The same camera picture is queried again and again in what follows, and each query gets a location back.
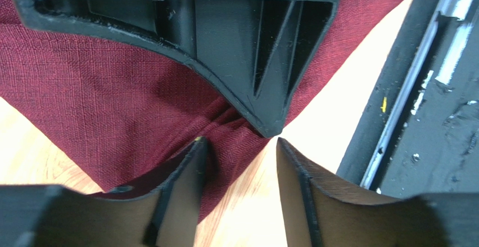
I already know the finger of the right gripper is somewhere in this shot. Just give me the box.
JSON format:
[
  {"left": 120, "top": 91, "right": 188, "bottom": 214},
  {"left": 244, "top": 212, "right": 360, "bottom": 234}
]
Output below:
[{"left": 13, "top": 0, "right": 340, "bottom": 137}]

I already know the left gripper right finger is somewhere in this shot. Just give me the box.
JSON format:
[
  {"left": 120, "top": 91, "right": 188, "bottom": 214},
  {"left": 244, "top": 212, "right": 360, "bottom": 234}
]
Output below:
[{"left": 276, "top": 138, "right": 478, "bottom": 246}]

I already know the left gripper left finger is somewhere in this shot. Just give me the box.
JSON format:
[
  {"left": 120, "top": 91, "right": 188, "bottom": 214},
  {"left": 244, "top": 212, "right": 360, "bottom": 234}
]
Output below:
[{"left": 1, "top": 137, "right": 208, "bottom": 246}]

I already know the dark red cloth napkin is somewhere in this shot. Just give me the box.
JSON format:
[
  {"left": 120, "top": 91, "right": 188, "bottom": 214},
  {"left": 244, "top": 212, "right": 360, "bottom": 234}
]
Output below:
[{"left": 0, "top": 0, "right": 426, "bottom": 223}]

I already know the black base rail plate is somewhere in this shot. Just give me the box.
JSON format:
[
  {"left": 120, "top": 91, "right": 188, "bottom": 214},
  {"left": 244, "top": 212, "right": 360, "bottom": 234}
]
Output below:
[{"left": 336, "top": 0, "right": 478, "bottom": 198}]

